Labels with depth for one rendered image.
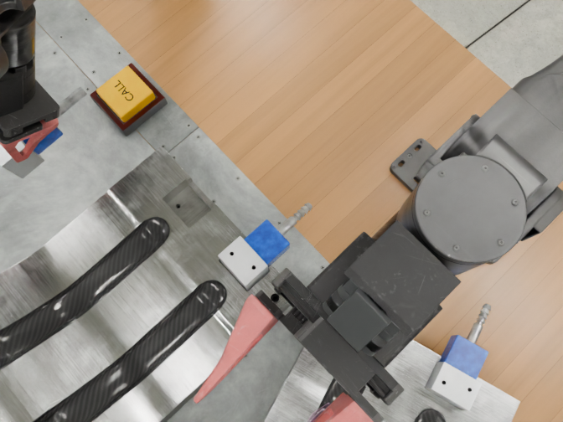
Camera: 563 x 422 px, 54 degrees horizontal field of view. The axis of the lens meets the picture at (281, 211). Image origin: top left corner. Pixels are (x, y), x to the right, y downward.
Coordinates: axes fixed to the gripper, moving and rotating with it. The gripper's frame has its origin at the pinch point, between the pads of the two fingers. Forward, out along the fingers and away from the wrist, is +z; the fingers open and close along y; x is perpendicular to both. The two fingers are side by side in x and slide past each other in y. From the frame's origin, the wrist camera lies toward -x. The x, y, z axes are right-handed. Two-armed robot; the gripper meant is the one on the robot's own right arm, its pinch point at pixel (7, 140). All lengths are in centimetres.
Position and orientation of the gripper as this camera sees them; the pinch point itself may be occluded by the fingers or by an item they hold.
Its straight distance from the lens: 74.4
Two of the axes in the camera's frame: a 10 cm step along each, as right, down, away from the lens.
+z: -3.5, 5.3, 7.7
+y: 6.8, 7.1, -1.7
